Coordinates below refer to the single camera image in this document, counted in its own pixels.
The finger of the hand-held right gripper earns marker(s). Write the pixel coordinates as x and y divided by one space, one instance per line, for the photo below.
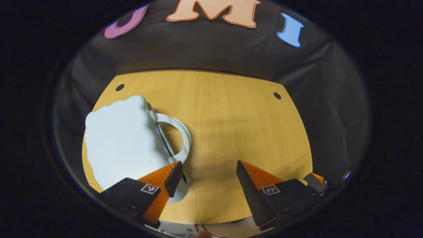
316 183

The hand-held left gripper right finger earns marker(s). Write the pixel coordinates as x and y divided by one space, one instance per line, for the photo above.
251 198

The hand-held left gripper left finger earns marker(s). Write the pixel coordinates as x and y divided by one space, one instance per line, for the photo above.
174 178

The light blue suitcase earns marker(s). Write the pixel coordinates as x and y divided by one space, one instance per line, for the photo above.
122 142

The black backdrop cloth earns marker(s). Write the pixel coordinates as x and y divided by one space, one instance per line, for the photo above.
214 49

